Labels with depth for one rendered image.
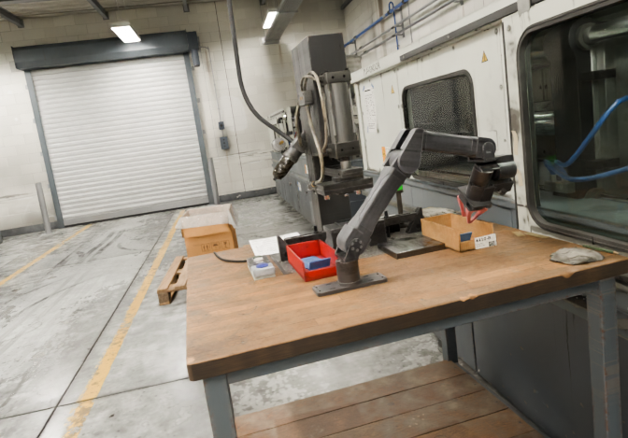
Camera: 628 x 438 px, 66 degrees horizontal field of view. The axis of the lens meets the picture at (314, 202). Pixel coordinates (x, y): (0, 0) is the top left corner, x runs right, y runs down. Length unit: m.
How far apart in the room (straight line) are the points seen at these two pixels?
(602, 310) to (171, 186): 9.94
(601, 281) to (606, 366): 0.24
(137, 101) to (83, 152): 1.53
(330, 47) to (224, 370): 1.15
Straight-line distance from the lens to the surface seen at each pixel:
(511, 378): 2.28
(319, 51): 1.76
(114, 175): 11.03
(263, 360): 1.09
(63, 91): 11.25
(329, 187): 1.65
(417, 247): 1.58
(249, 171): 10.88
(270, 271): 1.53
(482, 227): 1.65
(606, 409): 1.64
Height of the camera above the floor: 1.34
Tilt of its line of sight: 9 degrees down
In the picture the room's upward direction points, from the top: 8 degrees counter-clockwise
